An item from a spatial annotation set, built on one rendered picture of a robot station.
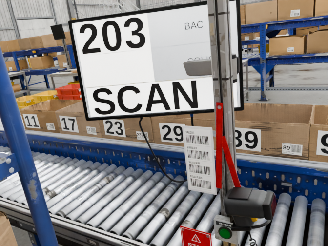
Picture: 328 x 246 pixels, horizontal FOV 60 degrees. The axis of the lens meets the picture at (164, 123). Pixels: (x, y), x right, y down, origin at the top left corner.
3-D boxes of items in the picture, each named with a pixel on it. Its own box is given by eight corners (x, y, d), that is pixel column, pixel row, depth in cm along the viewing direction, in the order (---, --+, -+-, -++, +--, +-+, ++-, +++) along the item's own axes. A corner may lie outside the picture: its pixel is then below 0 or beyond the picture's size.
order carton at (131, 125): (101, 138, 181) (96, 113, 175) (129, 123, 204) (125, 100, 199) (153, 144, 161) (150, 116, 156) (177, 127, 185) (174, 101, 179)
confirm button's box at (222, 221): (214, 240, 80) (212, 219, 78) (217, 233, 82) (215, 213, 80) (237, 246, 77) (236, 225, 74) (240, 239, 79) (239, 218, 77)
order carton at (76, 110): (59, 133, 200) (53, 111, 195) (89, 120, 224) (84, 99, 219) (101, 138, 180) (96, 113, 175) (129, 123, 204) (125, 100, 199)
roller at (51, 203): (40, 210, 135) (43, 219, 136) (110, 161, 177) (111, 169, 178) (33, 208, 137) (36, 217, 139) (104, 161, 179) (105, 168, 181)
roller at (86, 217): (81, 233, 124) (72, 228, 126) (145, 175, 166) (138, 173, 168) (80, 224, 122) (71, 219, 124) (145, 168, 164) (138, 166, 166)
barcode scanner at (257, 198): (276, 241, 66) (269, 202, 64) (227, 234, 73) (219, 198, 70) (280, 223, 72) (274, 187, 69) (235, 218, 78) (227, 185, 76)
